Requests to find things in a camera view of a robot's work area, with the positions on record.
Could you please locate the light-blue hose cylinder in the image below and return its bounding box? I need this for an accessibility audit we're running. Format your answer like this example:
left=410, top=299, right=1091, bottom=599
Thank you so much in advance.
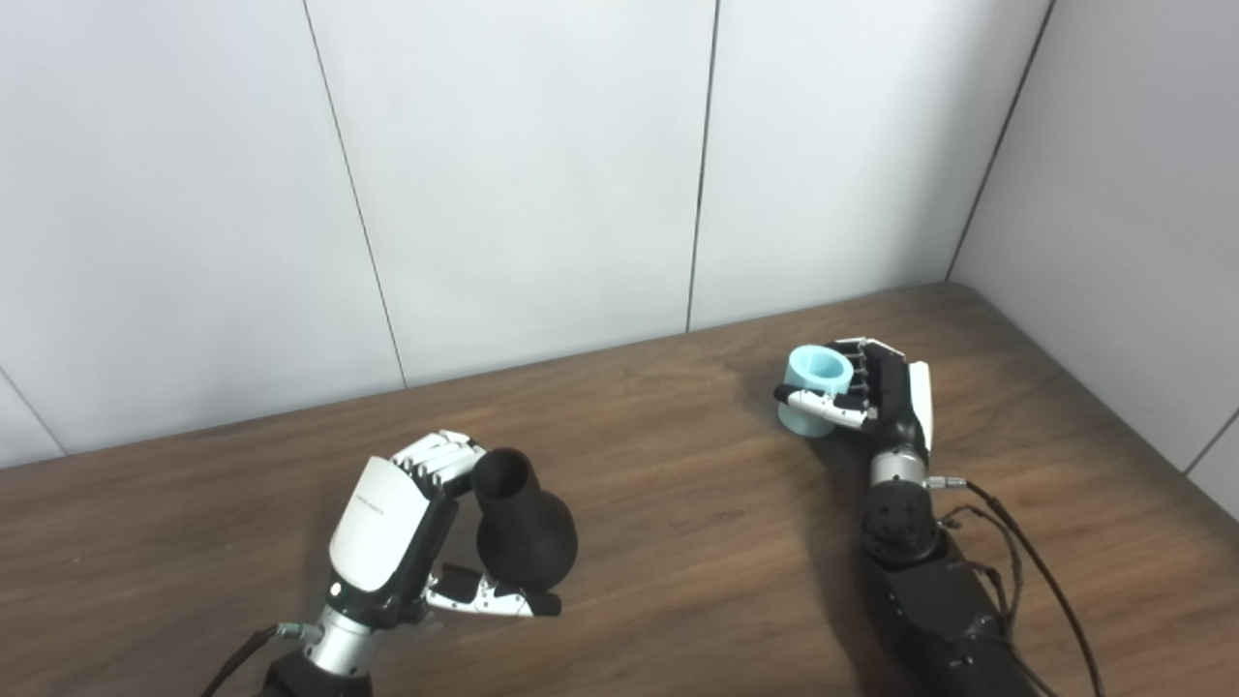
left=777, top=346, right=855, bottom=439

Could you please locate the black flared nozzle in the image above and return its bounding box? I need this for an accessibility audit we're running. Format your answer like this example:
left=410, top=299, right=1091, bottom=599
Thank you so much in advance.
left=472, top=448, right=579, bottom=591

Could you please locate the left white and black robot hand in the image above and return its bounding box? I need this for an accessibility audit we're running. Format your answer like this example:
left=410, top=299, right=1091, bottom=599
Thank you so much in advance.
left=327, top=430, right=562, bottom=630

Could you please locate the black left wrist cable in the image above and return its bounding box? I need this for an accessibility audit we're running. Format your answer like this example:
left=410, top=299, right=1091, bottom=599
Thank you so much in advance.
left=201, top=622, right=323, bottom=697

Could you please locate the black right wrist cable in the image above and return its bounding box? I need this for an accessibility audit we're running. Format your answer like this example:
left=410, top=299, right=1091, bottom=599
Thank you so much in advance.
left=924, top=474, right=1104, bottom=697

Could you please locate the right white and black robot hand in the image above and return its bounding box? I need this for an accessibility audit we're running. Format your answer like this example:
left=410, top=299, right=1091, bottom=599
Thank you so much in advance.
left=773, top=338, right=934, bottom=456

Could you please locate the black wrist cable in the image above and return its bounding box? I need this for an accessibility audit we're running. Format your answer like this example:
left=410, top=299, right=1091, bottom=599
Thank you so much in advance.
left=201, top=622, right=323, bottom=697
left=924, top=474, right=1104, bottom=697

